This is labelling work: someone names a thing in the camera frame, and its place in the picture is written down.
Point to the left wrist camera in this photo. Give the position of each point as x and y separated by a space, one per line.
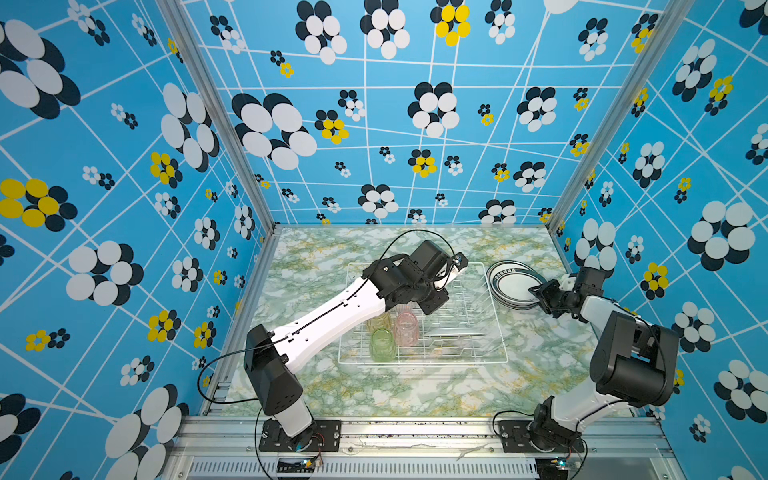
458 263

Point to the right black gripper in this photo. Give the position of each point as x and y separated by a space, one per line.
544 294

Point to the white plate in rack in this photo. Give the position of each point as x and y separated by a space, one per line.
454 332

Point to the yellow drinking glass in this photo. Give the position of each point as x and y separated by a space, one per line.
382 321

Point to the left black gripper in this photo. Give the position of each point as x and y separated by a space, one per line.
436 302

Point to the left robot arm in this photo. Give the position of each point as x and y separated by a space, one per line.
272 358

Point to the white wire dish rack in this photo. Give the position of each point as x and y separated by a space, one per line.
470 305

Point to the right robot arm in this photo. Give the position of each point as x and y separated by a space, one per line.
633 364

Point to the aluminium front rail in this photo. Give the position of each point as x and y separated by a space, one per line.
422 448

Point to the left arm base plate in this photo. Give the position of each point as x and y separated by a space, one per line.
323 435

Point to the pink drinking glass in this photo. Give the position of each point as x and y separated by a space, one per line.
407 330

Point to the green rimmed plate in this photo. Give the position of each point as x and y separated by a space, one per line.
510 281

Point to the green drinking glass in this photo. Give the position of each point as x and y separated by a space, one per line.
382 347

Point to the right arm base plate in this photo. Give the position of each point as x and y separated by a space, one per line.
524 436

